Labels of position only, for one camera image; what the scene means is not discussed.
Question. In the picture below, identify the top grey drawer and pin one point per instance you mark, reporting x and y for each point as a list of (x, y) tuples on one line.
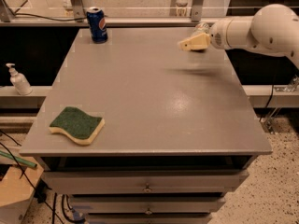
[(144, 182)]

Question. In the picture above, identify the left metal post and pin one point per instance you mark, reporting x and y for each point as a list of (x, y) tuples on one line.
[(78, 10)]

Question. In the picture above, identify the wooden box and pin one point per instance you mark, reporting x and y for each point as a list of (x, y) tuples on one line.
[(16, 193)]

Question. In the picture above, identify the middle grey drawer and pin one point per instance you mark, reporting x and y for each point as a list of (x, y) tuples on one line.
[(147, 204)]

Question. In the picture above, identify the green yellow sponge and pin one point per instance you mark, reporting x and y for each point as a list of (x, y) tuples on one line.
[(77, 125)]

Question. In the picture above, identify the metal post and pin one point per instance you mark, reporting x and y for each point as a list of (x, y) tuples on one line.
[(78, 10), (196, 12)]

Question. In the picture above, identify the grey drawer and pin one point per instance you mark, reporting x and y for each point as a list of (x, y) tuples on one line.
[(144, 182), (148, 219), (147, 204)]

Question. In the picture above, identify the bottom grey drawer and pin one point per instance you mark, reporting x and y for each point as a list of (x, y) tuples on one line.
[(148, 219)]

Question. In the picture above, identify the silver 7up can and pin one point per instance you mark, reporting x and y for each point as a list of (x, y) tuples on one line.
[(201, 28)]

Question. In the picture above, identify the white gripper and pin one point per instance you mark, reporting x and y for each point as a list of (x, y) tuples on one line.
[(218, 36)]

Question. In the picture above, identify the grey drawer cabinet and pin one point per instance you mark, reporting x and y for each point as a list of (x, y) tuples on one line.
[(164, 109)]

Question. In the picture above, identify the blue pepsi can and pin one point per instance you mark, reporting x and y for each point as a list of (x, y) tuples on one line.
[(97, 23)]

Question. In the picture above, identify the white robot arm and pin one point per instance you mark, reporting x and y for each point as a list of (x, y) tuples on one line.
[(272, 31)]

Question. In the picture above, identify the right metal post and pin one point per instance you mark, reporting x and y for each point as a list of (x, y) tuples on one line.
[(196, 12)]

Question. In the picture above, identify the white pump soap bottle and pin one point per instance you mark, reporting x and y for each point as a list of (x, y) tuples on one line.
[(18, 80)]

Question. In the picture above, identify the green rod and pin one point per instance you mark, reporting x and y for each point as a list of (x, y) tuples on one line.
[(19, 160)]

